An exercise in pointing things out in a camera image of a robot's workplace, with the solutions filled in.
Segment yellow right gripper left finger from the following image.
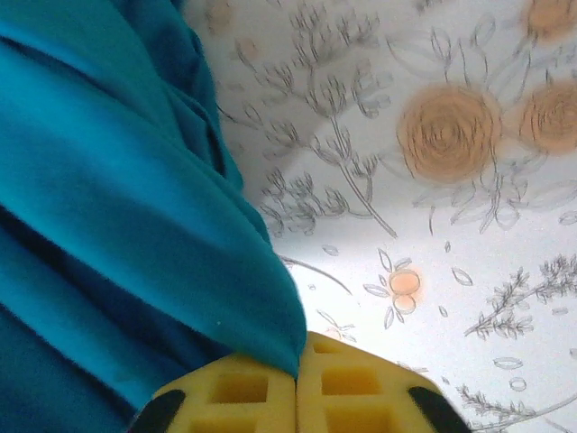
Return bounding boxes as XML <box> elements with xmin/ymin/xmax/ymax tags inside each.
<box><xmin>130</xmin><ymin>354</ymin><xmax>298</xmax><ymax>433</ymax></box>

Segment floral table cover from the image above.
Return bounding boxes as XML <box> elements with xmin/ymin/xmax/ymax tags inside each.
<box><xmin>184</xmin><ymin>0</ymin><xmax>577</xmax><ymax>433</ymax></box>

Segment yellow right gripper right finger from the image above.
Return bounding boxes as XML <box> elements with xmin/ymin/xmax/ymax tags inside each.
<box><xmin>295</xmin><ymin>331</ymin><xmax>472</xmax><ymax>433</ymax></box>

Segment teal t-shirt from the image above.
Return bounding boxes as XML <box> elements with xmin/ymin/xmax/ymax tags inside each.
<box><xmin>0</xmin><ymin>0</ymin><xmax>307</xmax><ymax>433</ymax></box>

